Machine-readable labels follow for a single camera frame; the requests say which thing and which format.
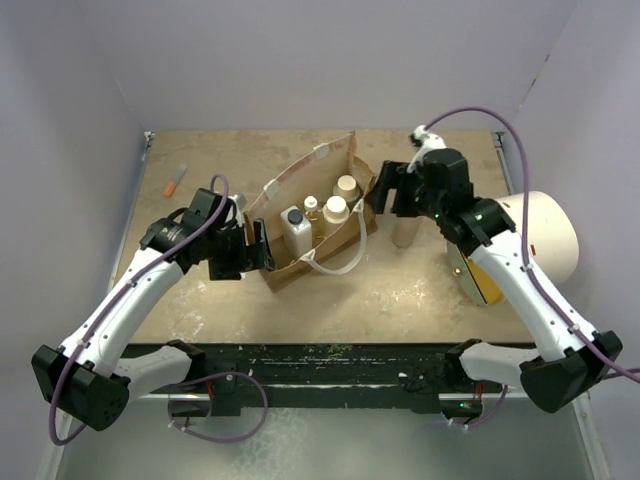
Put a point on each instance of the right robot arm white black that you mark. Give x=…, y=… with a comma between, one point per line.
x=472, y=230

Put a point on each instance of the aluminium frame rail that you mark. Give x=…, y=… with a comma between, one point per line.
x=567, y=361

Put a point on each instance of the white bottle with black cap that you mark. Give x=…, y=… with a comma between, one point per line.
x=297, y=231

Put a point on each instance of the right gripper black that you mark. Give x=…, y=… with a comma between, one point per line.
x=393, y=175

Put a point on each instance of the cream round bottle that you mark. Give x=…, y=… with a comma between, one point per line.
x=335, y=213

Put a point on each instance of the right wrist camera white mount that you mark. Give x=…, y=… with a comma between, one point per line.
x=424, y=141

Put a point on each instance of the beige jar at bag rear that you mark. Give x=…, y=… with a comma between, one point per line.
x=347, y=188

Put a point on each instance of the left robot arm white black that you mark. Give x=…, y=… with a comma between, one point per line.
x=87, y=376

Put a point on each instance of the brown burlap canvas bag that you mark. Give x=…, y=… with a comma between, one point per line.
x=316, y=174

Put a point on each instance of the clear amber liquid bottle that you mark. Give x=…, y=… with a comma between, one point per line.
x=314, y=215

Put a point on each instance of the tan pump lotion bottle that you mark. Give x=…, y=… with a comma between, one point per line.
x=405, y=231

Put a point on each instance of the small orange capped tube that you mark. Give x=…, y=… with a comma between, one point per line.
x=175, y=180

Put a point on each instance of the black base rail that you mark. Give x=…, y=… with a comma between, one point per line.
x=406, y=376

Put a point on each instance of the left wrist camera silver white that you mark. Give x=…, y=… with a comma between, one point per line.
x=240, y=201

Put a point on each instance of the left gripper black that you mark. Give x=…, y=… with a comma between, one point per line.
x=249, y=258

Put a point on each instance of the cream cylinder with orange lid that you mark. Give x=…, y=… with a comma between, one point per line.
x=552, y=242

